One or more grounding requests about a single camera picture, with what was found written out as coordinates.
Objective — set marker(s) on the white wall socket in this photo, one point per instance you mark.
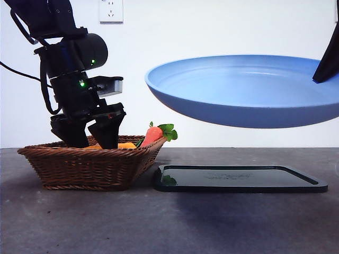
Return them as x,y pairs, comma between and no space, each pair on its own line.
112,12

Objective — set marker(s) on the orange toy carrot, green leaves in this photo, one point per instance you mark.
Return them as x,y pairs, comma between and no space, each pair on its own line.
152,135

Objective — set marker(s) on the blue round plate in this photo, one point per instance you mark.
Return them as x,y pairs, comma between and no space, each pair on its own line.
233,100

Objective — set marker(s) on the black rectangular tray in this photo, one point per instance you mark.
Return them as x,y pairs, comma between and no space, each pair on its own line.
238,180

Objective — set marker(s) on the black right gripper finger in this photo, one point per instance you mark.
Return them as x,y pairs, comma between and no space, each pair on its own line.
329,63

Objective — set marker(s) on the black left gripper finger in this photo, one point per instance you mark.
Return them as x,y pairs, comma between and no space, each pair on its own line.
71,135
107,132

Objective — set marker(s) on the dark green leafy vegetable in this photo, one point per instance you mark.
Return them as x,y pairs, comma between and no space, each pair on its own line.
139,143

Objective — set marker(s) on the pale grey left wrist camera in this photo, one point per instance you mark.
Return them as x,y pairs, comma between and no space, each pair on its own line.
112,86

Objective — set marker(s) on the brown wicker basket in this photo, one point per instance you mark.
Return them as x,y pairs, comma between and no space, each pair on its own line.
87,169

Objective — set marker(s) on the yellow corn cob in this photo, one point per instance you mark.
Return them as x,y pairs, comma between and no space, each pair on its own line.
125,145

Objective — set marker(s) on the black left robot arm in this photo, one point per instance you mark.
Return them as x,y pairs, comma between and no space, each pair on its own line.
90,49

